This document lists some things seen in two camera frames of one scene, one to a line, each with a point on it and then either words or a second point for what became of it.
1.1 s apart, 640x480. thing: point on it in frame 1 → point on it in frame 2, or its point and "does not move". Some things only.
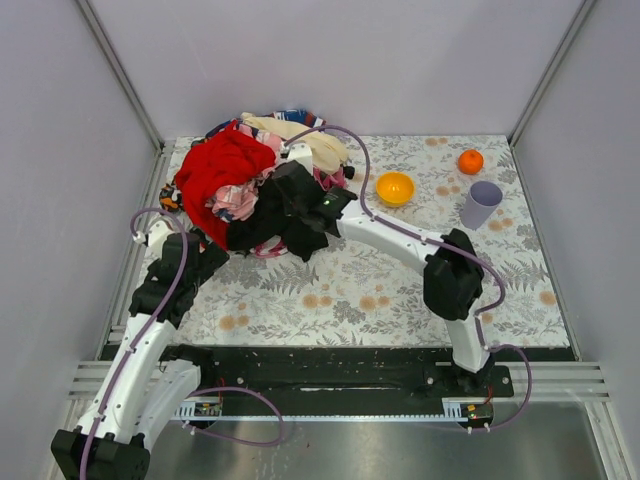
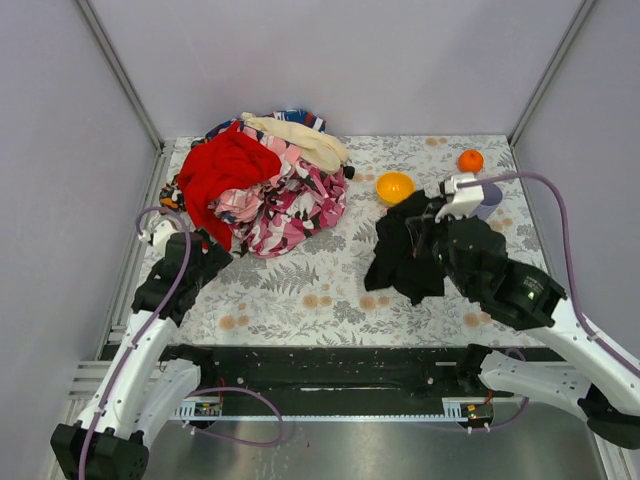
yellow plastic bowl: [395, 189] does not move
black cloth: [275, 219] → [404, 254]
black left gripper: [201, 248] does not move
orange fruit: [471, 162] does not move
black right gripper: [288, 187] → [422, 232]
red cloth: [206, 168] does not move
